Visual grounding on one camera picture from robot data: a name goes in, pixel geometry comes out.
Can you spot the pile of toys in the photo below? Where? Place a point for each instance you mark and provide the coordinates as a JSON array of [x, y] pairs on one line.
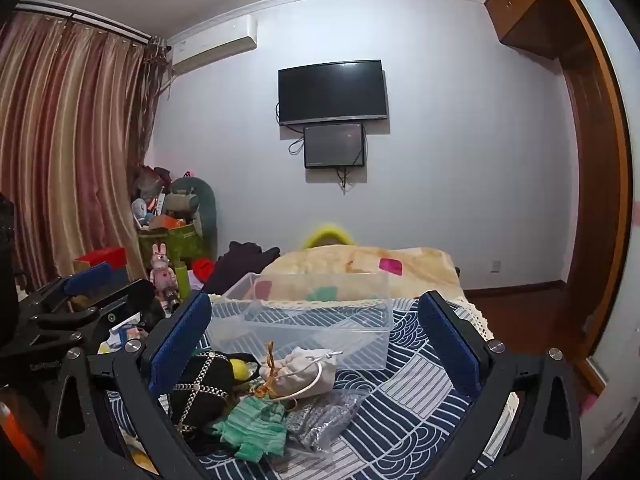
[[150, 200]]

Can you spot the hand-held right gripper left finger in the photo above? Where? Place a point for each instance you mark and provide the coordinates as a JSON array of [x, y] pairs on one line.
[[179, 345]]

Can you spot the pink bunny figure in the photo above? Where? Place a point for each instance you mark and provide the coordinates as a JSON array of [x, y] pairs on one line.
[[162, 272]]

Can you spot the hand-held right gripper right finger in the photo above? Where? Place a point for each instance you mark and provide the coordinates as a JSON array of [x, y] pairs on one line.
[[449, 352]]

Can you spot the green shopping bag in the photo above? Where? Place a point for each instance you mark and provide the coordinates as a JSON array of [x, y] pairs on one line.
[[175, 245]]

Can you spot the small black wall monitor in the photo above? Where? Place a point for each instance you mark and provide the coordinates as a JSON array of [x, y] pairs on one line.
[[334, 145]]

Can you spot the white air conditioner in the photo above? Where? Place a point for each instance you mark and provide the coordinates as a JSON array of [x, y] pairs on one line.
[[212, 47]]

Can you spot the yellow soft ball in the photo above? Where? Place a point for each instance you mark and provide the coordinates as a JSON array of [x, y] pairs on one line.
[[241, 371]]

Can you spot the orange object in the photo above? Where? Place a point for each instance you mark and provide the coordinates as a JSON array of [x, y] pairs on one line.
[[17, 435]]

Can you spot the red box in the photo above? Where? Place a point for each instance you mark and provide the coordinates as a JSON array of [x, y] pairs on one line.
[[100, 258]]

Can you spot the brown wooden wardrobe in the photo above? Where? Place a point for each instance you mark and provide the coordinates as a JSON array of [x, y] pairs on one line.
[[595, 185]]

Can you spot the silver sequin pouch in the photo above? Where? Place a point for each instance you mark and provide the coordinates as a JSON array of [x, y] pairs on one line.
[[320, 420]]

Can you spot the yellow fuzzy object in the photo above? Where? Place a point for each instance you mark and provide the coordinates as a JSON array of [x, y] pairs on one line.
[[327, 232]]

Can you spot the white wall socket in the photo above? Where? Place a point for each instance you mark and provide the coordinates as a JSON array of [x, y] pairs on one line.
[[495, 266]]

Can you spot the beige patterned quilt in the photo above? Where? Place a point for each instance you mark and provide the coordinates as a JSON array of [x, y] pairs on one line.
[[350, 261]]

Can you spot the blue wave pattern blanket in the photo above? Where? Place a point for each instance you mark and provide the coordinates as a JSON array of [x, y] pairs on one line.
[[405, 410]]

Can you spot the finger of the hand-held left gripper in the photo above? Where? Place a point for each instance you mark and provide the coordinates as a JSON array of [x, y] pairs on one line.
[[89, 278], [125, 297]]

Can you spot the striped brown curtain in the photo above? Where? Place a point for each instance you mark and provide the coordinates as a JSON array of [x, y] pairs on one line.
[[65, 150]]

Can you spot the red soft object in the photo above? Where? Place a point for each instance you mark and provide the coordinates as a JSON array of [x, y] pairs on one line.
[[203, 269]]

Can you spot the black cloth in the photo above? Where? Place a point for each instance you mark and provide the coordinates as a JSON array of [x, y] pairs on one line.
[[240, 265]]

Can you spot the black wall television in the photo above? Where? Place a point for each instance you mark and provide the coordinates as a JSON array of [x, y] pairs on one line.
[[332, 92]]

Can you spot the white lace bed cover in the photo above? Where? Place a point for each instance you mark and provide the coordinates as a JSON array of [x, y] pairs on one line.
[[477, 317]]

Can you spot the clear plastic storage box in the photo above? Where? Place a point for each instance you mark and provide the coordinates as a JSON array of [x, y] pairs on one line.
[[300, 332]]

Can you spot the green knitted cloth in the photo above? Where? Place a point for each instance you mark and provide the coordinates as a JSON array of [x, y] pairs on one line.
[[250, 426]]

